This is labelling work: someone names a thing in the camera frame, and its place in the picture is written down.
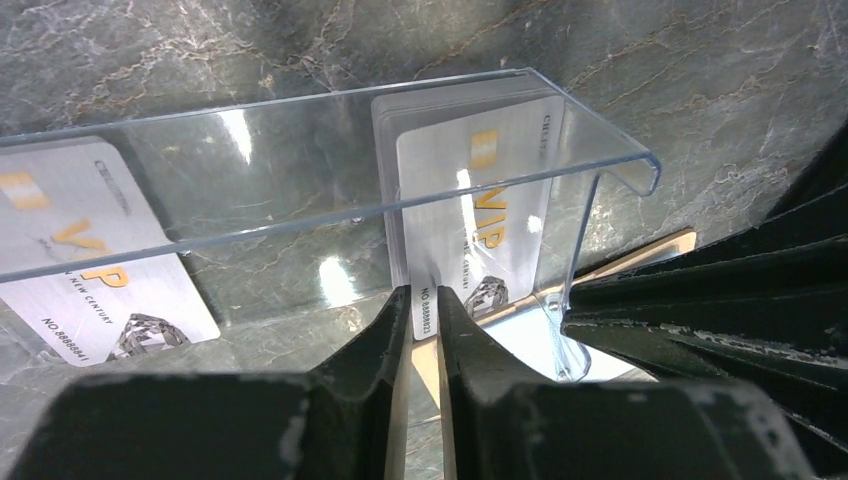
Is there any tan leather card holder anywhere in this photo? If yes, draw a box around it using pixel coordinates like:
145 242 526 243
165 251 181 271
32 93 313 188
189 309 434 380
412 229 697 400

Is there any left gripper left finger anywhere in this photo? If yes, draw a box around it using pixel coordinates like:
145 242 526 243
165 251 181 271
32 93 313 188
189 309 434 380
10 286 412 479

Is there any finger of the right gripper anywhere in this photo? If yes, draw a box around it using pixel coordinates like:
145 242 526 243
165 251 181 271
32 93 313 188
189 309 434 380
561 318 847 477
568 126 847 351

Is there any clear acrylic card stand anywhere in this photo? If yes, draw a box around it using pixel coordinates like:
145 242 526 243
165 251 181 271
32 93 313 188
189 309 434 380
1 69 661 388

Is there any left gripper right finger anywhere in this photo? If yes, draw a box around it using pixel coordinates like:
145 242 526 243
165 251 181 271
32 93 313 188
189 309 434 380
437 287 814 479

